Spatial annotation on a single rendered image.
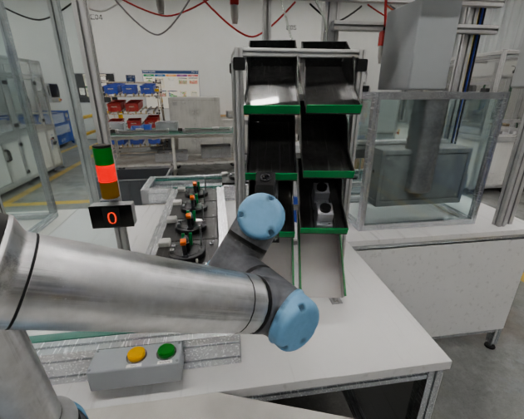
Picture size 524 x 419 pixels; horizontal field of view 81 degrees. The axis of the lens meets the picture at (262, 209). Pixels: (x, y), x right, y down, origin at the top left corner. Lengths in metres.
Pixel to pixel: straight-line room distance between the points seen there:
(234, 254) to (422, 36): 1.46
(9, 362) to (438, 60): 1.79
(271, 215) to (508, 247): 1.82
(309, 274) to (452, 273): 1.19
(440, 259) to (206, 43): 10.33
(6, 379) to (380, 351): 0.86
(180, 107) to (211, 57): 3.58
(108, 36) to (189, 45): 2.41
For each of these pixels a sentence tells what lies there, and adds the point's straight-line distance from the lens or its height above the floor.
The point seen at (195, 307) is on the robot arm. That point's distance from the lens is 0.33.
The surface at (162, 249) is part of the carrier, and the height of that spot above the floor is 0.97.
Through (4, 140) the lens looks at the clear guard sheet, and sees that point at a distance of 1.14.
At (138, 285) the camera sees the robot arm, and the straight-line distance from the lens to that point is 0.30.
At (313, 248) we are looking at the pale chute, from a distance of 0.99.
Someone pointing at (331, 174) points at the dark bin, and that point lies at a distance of 0.82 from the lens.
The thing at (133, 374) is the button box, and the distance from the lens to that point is 0.88.
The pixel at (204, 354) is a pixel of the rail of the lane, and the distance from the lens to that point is 0.92.
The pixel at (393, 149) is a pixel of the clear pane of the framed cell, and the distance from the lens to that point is 1.68.
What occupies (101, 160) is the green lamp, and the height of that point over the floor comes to 1.38.
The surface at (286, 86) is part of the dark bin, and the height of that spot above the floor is 1.57.
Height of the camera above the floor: 1.56
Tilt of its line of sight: 21 degrees down
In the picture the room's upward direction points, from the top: straight up
